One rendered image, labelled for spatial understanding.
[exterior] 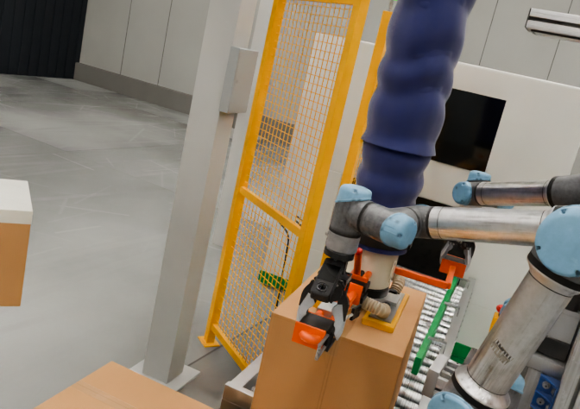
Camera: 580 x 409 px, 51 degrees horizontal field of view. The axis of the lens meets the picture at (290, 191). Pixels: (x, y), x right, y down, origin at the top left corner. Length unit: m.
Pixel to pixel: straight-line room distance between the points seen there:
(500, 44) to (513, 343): 9.74
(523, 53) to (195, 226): 8.42
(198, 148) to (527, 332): 2.04
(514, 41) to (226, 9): 8.29
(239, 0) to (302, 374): 1.69
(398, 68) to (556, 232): 0.86
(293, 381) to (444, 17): 1.14
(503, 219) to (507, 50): 9.51
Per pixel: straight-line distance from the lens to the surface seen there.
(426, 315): 3.57
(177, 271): 3.10
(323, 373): 1.84
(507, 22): 10.83
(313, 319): 1.45
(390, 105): 1.82
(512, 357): 1.21
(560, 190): 1.78
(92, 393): 2.29
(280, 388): 1.91
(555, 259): 1.12
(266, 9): 5.15
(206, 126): 2.89
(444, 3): 1.83
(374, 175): 1.86
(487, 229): 1.33
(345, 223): 1.35
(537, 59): 10.71
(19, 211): 2.48
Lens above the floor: 1.82
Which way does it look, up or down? 13 degrees down
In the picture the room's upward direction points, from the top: 13 degrees clockwise
